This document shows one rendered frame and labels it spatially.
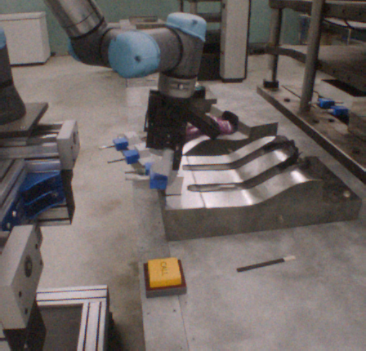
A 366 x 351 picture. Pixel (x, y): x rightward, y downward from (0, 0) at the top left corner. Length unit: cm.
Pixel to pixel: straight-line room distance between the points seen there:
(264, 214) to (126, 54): 50
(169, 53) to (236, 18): 454
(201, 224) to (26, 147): 48
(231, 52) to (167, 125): 448
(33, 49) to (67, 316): 621
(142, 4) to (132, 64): 737
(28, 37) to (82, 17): 663
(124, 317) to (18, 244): 120
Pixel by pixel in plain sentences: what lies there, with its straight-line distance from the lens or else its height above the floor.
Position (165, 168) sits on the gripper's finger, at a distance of 78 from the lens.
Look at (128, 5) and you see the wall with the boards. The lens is 792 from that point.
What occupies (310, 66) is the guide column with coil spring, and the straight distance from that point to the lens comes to 177.
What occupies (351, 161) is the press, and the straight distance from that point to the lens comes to 138.
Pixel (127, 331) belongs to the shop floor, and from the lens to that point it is 169.
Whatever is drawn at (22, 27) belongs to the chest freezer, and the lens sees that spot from 727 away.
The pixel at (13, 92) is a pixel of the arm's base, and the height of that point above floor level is 110.
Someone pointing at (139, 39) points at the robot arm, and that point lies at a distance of 58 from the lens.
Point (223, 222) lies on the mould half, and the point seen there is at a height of 84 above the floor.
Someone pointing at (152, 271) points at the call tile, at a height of 84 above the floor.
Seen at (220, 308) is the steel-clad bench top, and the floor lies 80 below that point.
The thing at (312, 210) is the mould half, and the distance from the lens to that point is 92.
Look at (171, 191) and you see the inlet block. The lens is 84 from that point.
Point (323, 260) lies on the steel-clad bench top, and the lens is 85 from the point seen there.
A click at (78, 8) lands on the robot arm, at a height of 131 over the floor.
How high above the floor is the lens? 134
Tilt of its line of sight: 28 degrees down
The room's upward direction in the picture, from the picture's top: straight up
